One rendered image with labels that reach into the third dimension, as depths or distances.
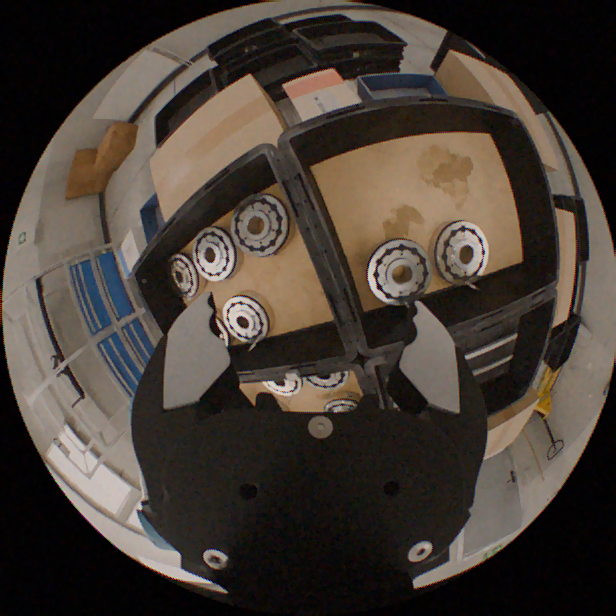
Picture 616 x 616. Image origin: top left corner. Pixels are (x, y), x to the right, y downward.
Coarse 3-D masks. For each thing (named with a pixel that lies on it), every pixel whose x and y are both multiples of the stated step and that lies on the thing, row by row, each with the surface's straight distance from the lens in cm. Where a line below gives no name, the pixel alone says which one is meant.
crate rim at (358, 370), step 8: (352, 360) 26; (360, 360) 27; (320, 368) 27; (328, 368) 27; (336, 368) 26; (344, 368) 26; (352, 368) 26; (360, 368) 26; (264, 376) 32; (272, 376) 31; (280, 376) 30; (304, 376) 29; (312, 376) 28; (360, 376) 27; (360, 384) 29; (368, 384) 29; (368, 392) 30
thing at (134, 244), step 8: (136, 232) 79; (128, 240) 81; (136, 240) 77; (144, 240) 78; (120, 248) 90; (128, 248) 82; (136, 248) 75; (144, 248) 76; (120, 256) 92; (128, 256) 83; (136, 256) 76; (128, 264) 85; (128, 272) 87
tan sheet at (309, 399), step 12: (240, 384) 57; (252, 384) 54; (348, 384) 44; (252, 396) 59; (276, 396) 53; (288, 396) 51; (300, 396) 50; (312, 396) 49; (324, 396) 48; (300, 408) 55; (312, 408) 53
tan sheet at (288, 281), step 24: (264, 192) 33; (264, 264) 33; (288, 264) 31; (312, 264) 30; (216, 288) 41; (240, 288) 37; (264, 288) 34; (288, 288) 33; (312, 288) 31; (288, 312) 34; (312, 312) 33
